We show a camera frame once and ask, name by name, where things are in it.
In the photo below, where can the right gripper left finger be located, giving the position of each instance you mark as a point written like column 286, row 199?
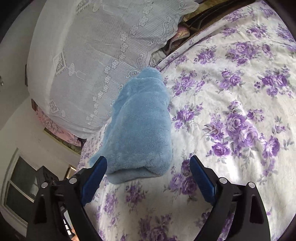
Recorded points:
column 46, row 222

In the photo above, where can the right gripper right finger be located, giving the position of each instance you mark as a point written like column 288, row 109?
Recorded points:
column 250, row 220

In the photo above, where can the blue fleece garment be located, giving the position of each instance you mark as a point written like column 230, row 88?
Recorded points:
column 137, row 142

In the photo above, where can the pink floral pillow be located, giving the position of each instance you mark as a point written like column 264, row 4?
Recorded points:
column 56, row 130

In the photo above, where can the purple floral bed sheet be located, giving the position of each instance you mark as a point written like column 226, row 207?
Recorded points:
column 232, row 104

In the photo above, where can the white lace cover cloth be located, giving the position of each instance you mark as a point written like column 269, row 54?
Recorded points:
column 82, row 53

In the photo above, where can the stacked bedding under lace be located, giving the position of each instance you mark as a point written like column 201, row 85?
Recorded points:
column 191, row 24

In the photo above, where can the dark window with white frame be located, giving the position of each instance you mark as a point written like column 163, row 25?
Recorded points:
column 19, row 187

